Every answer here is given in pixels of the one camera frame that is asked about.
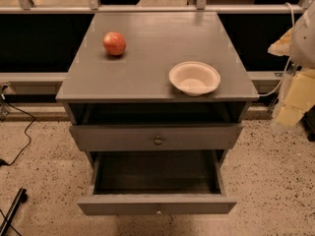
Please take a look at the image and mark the red apple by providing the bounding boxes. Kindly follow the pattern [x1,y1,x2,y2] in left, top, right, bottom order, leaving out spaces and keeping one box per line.
[103,31,126,56]

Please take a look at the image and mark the white cable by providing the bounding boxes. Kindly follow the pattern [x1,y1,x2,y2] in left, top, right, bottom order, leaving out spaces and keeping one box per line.
[258,2,296,98]

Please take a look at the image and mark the metal railing frame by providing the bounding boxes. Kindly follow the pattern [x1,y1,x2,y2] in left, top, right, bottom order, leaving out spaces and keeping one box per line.
[0,0,315,95]

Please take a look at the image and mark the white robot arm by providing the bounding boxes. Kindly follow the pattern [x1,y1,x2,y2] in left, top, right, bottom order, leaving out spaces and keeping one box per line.
[268,3,315,133]

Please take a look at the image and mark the black cable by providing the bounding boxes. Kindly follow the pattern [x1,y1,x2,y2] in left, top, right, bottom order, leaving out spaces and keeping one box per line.
[0,93,36,167]

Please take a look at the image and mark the grey top drawer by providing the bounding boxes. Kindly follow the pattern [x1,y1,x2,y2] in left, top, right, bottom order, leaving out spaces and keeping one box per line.
[70,123,242,151]

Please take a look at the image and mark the black floor stand bar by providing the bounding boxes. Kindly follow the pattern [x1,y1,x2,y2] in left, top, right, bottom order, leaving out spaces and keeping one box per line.
[0,188,28,236]

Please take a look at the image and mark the grey wooden drawer cabinet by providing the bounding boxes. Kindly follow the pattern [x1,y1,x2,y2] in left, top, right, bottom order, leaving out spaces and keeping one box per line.
[57,12,258,125]

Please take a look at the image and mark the grey drawer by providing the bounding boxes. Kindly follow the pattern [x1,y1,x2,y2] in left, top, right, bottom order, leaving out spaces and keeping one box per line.
[70,123,242,151]
[78,150,236,215]

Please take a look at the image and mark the white paper bowl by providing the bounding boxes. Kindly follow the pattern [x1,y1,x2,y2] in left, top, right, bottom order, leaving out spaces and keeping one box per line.
[168,61,221,96]

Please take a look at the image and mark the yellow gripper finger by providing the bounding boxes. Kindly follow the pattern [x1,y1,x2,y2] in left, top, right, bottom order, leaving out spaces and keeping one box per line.
[272,68,315,131]
[268,29,292,56]

